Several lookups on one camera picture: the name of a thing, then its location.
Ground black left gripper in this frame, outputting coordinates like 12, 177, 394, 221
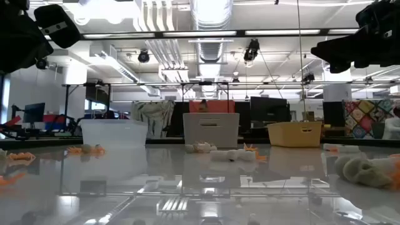
0, 0, 83, 75

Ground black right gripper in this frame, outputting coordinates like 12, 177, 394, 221
311, 0, 400, 74

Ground black ceiling spotlight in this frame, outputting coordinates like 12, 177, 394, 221
137, 49, 151, 64
35, 57, 49, 71
301, 72, 316, 84
242, 38, 261, 63

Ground thin grey hanging pole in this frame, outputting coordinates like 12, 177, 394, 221
296, 0, 306, 101

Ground colourful patchwork quilt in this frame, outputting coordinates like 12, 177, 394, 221
342, 99, 400, 140

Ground small black computer monitor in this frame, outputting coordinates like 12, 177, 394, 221
23, 102, 46, 124

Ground red and blue boxes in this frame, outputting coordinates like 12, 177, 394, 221
43, 114, 66, 131

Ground red and black machine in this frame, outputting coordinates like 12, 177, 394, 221
0, 114, 24, 140

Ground large black computer monitor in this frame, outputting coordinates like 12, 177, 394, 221
249, 96, 290, 123

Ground yellow plastic bin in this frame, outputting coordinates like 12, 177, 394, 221
267, 121, 323, 148

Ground clear plastic bin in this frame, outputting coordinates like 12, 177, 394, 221
80, 118, 149, 148

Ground pale patterned hanging cloth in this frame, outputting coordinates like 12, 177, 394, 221
131, 100, 176, 139

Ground orange red panel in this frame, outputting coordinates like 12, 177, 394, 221
189, 99, 236, 114

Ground grey plastic bin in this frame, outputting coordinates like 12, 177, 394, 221
182, 112, 241, 149

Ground black metal stand frame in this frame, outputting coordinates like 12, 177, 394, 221
61, 82, 112, 121

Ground black aluminium table frame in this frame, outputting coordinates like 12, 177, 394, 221
0, 137, 400, 149

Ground distant black rig frame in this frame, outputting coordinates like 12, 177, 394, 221
180, 81, 231, 101

